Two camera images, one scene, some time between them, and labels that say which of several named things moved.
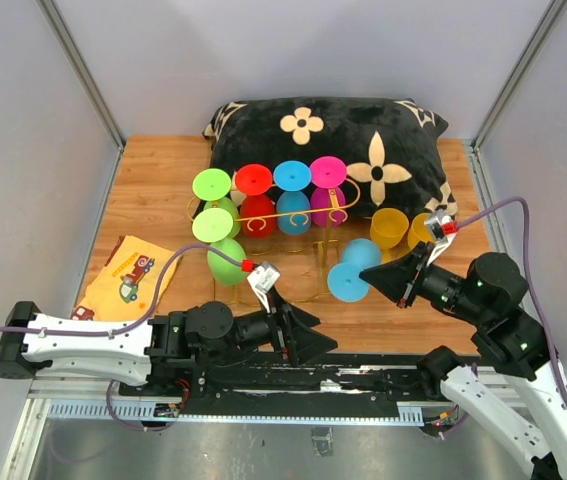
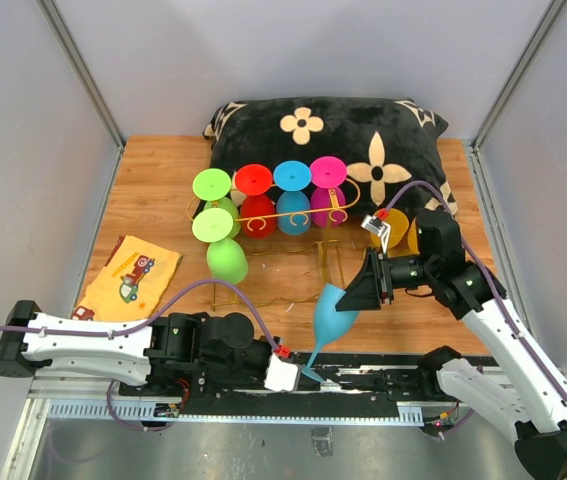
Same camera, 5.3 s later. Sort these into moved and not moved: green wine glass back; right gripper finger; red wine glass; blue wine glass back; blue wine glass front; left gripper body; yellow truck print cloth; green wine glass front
Moved: left gripper body; blue wine glass front; right gripper finger
Not moved: green wine glass front; yellow truck print cloth; blue wine glass back; red wine glass; green wine glass back
